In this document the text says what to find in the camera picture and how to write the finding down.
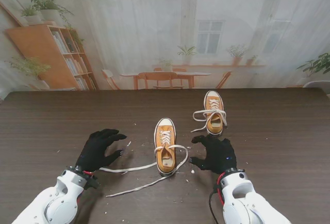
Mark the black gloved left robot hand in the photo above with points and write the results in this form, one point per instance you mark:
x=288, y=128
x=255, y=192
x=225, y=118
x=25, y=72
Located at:
x=95, y=152

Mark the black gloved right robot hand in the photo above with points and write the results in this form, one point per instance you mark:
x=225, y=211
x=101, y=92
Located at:
x=219, y=154

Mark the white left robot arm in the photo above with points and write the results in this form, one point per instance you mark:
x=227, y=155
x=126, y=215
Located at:
x=59, y=203

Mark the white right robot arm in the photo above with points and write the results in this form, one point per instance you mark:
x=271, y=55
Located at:
x=245, y=203

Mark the printed room scene backdrop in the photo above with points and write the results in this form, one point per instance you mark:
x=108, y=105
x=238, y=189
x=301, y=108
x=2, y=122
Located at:
x=141, y=28

